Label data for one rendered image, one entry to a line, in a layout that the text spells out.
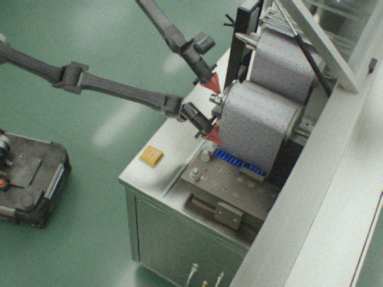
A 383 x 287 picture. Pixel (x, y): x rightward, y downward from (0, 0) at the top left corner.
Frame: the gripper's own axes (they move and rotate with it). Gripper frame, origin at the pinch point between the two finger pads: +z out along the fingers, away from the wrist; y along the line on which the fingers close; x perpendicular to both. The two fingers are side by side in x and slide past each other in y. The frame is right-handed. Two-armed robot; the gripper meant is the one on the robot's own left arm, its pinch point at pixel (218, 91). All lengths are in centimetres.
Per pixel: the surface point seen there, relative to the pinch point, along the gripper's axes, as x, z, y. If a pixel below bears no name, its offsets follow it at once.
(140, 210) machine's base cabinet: -46, 22, 35
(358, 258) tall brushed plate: 57, 35, 49
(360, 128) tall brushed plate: 49, 25, 8
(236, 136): 2.3, 15.6, 8.5
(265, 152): 9.1, 25.7, 8.2
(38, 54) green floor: -221, -73, -71
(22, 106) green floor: -199, -47, -19
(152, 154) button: -33.8, 6.7, 19.1
